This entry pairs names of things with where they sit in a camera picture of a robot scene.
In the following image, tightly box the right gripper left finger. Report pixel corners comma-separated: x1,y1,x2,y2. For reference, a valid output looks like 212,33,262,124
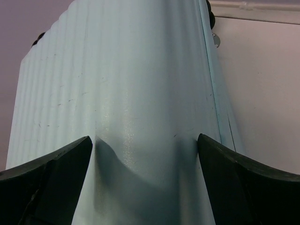
0,136,93,225

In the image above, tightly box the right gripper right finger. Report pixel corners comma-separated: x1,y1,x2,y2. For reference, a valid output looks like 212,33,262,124
197,134,300,225

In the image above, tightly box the metal rail table edge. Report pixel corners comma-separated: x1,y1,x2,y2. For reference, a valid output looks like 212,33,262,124
210,0,300,25

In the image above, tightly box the light blue hard-shell suitcase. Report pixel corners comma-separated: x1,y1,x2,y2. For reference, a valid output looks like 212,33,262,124
6,0,242,225

